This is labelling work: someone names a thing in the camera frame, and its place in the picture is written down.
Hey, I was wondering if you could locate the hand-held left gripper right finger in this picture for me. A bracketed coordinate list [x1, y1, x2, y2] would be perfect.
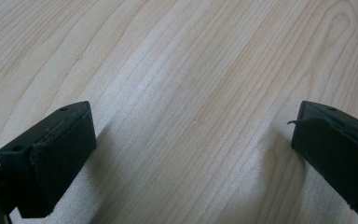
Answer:
[287, 100, 358, 217]

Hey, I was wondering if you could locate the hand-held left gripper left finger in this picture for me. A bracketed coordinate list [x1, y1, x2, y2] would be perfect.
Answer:
[0, 100, 98, 219]

